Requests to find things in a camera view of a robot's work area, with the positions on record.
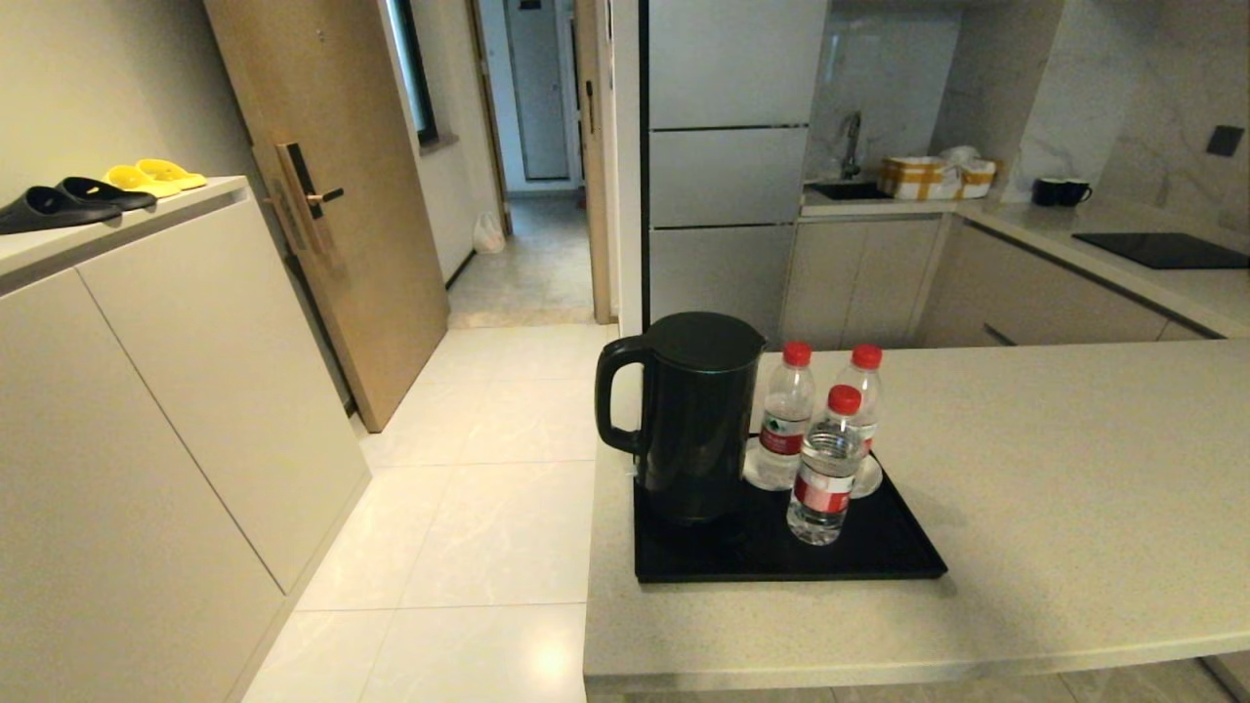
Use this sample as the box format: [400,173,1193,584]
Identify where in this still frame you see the dark kitchen sink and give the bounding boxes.
[809,181,895,202]

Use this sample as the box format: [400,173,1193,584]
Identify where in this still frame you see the chrome sink faucet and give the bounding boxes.
[838,110,864,181]

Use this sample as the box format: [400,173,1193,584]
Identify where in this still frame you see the clear water bottle red cap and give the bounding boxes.
[786,385,866,547]
[835,343,885,499]
[747,341,817,491]

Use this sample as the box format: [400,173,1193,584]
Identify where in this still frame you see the black rectangular tray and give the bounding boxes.
[634,431,949,585]

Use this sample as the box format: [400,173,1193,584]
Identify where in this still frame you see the silver refrigerator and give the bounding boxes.
[640,0,831,338]

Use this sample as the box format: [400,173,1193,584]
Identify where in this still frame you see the beige shoe cabinet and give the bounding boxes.
[0,176,372,703]

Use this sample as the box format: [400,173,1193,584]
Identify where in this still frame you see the large yellow checked white box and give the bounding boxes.
[879,156,963,201]

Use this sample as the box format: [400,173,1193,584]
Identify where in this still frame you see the beige kitchen counter cabinets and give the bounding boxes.
[781,195,1250,351]

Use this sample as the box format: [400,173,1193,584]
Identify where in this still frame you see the round white coaster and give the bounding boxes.
[744,437,812,492]
[848,451,885,500]

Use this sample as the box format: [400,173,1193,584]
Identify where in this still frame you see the bronze door lock handle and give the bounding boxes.
[264,142,345,258]

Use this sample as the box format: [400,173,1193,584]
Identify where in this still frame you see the black electric kettle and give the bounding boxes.
[595,311,769,524]

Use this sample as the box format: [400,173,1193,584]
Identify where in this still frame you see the dark framed window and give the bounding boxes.
[386,0,440,147]

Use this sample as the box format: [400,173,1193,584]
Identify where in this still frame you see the yellow slipper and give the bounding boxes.
[135,158,208,191]
[103,164,182,199]

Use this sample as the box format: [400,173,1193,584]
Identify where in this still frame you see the wooden entrance door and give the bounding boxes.
[202,0,451,434]

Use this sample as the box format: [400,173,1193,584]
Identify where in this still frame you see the black slipper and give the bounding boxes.
[54,177,157,212]
[0,186,122,235]

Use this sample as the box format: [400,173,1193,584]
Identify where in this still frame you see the black induction cooktop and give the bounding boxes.
[1071,232,1250,271]

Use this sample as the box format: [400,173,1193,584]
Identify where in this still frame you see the white hallway door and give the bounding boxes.
[505,0,572,180]

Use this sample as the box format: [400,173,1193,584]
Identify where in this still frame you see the narrow wooden door leaf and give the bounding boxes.
[574,0,616,323]

